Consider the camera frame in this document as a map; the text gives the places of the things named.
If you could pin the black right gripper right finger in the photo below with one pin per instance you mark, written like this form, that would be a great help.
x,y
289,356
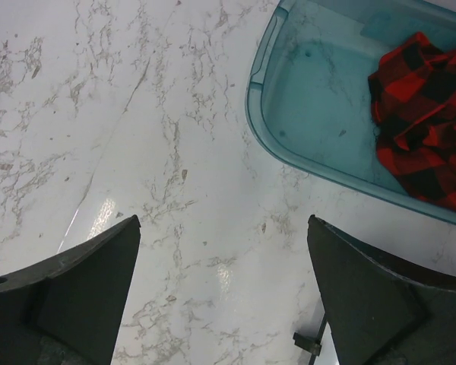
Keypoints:
x,y
381,309

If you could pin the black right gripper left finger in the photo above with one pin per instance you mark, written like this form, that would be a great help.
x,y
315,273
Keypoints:
x,y
68,309

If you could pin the red black plaid shirt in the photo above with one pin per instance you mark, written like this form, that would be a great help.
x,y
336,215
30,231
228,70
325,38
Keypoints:
x,y
413,103

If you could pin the teal transparent plastic bin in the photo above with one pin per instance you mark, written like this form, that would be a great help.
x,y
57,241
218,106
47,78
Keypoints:
x,y
308,100

